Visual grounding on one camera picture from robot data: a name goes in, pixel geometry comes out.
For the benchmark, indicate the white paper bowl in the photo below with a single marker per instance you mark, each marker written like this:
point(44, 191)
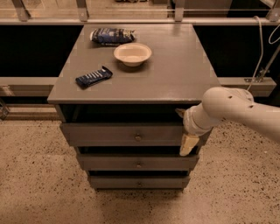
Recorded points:
point(132, 54)

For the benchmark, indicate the grey drawer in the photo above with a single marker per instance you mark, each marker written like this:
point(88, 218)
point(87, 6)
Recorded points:
point(122, 134)
point(138, 182)
point(136, 162)

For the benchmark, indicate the blue wrapped snack bar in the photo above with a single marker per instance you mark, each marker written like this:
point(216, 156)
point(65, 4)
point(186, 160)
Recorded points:
point(90, 79)

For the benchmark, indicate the metal stand leg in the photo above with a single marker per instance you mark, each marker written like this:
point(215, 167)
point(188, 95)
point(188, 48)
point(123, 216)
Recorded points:
point(260, 76)

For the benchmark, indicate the metal railing frame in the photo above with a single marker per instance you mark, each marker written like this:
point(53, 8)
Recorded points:
point(196, 12)

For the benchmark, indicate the grey middle drawer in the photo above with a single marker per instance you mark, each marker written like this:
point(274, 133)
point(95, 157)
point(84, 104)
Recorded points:
point(136, 162)

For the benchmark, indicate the blue snack bag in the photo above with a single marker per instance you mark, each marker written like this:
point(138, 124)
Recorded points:
point(112, 36)

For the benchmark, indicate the grey bottom drawer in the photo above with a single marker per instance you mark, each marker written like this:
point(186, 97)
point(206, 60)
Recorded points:
point(138, 182)

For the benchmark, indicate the grey wooden drawer cabinet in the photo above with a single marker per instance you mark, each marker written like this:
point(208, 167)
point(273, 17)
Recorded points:
point(175, 76)

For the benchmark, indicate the grey top drawer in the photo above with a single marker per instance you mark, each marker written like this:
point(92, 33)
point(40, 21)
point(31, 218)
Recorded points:
point(122, 134)

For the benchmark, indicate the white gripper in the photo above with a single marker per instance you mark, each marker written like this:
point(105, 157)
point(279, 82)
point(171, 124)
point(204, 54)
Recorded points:
point(190, 122)

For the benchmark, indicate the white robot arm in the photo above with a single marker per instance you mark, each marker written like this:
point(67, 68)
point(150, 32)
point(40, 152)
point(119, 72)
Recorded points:
point(222, 104)

